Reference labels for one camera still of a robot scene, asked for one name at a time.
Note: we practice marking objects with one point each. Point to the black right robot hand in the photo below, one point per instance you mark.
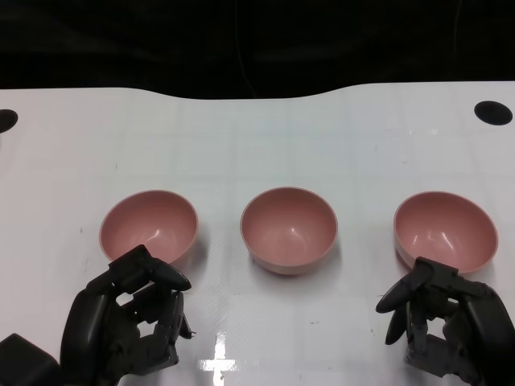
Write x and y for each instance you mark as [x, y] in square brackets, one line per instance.
[479, 313]

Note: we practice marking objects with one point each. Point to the black backdrop curtain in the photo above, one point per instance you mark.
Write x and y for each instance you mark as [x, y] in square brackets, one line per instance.
[120, 40]

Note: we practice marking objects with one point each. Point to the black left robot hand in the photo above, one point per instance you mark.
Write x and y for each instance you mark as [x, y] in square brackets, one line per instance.
[96, 321]

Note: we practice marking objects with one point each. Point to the black round table grommet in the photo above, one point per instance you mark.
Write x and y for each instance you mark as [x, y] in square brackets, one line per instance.
[493, 113]
[6, 120]

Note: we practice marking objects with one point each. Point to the pink plastic bowl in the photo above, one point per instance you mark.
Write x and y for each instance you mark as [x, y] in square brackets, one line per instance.
[149, 225]
[289, 229]
[444, 229]

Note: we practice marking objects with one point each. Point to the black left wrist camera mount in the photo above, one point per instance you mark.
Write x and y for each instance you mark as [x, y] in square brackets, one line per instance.
[24, 362]

